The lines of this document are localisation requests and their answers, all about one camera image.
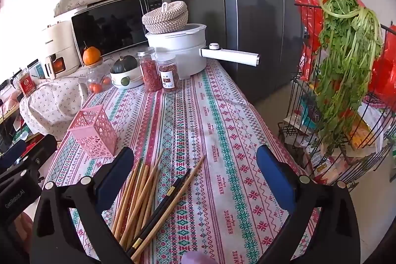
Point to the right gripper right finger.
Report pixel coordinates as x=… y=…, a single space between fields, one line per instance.
x=335 y=238

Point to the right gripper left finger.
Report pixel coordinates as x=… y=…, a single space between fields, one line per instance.
x=54 y=237

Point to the pink perforated utensil holder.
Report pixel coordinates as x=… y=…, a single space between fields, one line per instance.
x=93 y=132

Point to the long bamboo chopstick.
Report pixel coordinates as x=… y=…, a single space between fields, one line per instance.
x=159 y=223

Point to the black chopstick gold band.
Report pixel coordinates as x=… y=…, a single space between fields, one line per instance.
x=161 y=209

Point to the floral cloth cover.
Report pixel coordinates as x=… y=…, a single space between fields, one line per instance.
x=50 y=109

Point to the red tea tin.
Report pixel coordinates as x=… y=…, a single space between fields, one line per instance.
x=26 y=83

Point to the patterned tablecloth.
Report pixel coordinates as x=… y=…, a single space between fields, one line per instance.
x=228 y=212

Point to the clear jar with tomatoes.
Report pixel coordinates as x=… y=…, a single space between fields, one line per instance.
x=98 y=77

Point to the cream air fryer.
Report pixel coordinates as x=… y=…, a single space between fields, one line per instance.
x=59 y=57

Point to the orange fruit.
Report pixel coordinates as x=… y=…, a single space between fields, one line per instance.
x=91 y=55

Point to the white bowl with squash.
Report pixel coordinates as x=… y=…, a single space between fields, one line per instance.
x=126 y=80

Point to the green kabocha squash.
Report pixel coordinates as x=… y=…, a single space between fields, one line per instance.
x=124 y=64

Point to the red plastic bag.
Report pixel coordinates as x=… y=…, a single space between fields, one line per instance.
x=382 y=82

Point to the tall red goji jar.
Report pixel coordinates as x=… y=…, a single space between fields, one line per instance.
x=149 y=70

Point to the short red dates jar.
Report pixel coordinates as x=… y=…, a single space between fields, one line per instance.
x=168 y=72

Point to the black microwave oven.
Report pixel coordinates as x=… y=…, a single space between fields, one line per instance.
x=112 y=26

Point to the green leafy vegetable bunch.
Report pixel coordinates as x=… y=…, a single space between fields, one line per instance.
x=352 y=39

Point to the white electric pot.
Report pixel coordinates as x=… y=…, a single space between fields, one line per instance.
x=191 y=50

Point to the grey refrigerator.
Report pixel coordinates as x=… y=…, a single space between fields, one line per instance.
x=270 y=28

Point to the black wire basket rack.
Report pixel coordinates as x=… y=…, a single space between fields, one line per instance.
x=371 y=138

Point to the woven rope basket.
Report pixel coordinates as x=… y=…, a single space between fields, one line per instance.
x=170 y=17

